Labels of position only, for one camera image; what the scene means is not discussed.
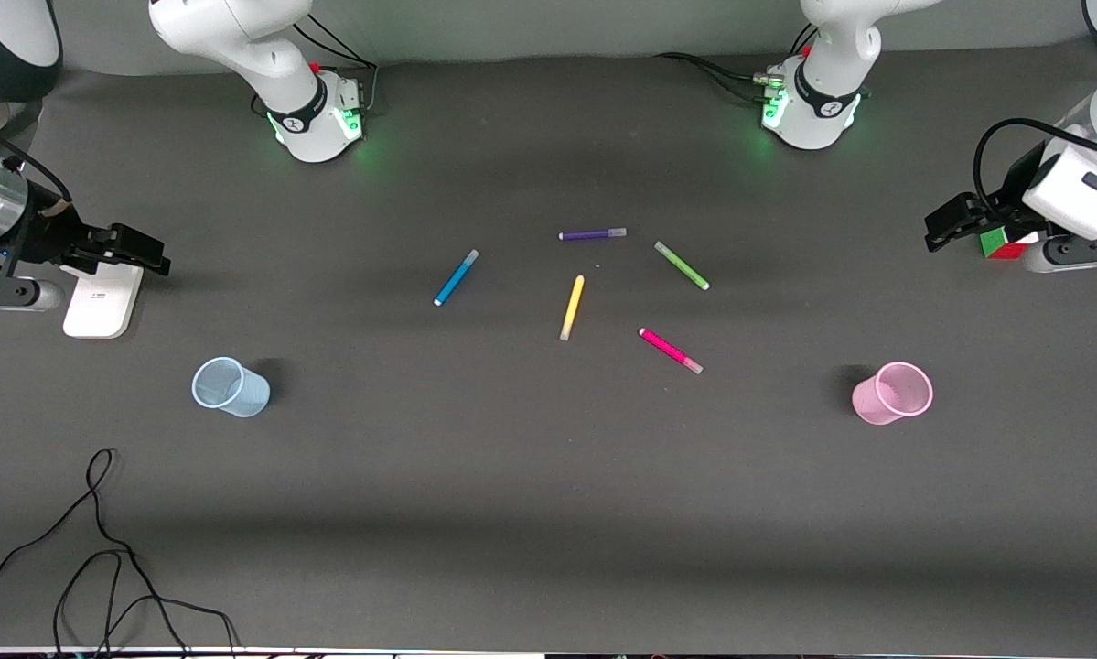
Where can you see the translucent blue plastic cup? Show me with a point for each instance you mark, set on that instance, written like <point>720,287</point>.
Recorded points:
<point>246,398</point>

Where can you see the green marker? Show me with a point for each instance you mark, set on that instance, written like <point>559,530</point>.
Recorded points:
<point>682,266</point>

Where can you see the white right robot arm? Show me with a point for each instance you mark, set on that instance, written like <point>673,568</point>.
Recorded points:
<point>237,27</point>

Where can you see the yellow marker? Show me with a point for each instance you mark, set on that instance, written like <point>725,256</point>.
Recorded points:
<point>572,308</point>

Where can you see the white flat rectangular pad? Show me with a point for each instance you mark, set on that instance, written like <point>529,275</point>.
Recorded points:
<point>100,307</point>

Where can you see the blue marker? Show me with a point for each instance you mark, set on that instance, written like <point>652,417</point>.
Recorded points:
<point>457,277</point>

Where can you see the red green white cube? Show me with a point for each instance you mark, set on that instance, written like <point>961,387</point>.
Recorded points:
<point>996,245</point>

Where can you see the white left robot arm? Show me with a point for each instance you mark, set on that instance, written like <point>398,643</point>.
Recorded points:
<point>827,91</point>

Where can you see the pink marker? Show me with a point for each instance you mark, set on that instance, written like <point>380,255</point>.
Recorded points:
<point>667,348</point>

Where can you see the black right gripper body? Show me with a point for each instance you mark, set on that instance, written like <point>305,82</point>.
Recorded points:
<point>48,233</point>

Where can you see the purple marker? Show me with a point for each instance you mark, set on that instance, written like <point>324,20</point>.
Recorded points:
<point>589,235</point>

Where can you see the translucent pink plastic cup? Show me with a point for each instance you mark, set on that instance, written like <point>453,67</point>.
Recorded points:
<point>873,403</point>

